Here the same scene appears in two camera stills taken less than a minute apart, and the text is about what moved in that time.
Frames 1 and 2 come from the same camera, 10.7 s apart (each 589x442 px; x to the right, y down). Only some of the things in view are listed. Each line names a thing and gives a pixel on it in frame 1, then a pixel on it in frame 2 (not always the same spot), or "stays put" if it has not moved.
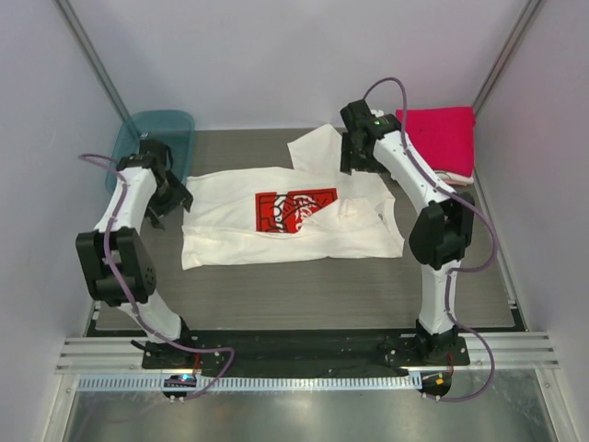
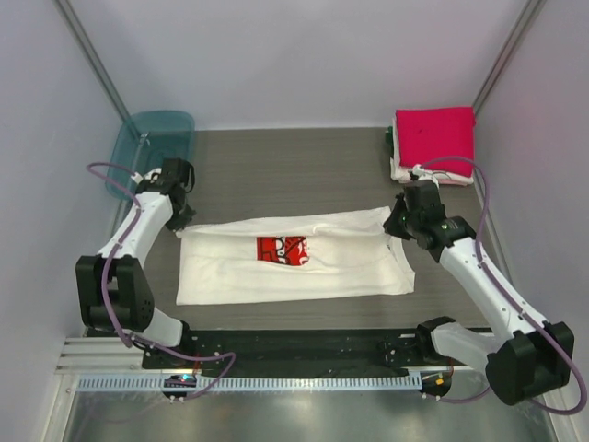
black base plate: [311, 348] stays put
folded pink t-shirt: [444, 137] stays put
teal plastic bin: [174, 128] stays put
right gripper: [349, 162] → [392, 226]
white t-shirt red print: [310, 209] → [329, 254]
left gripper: [179, 195] → [183, 220]
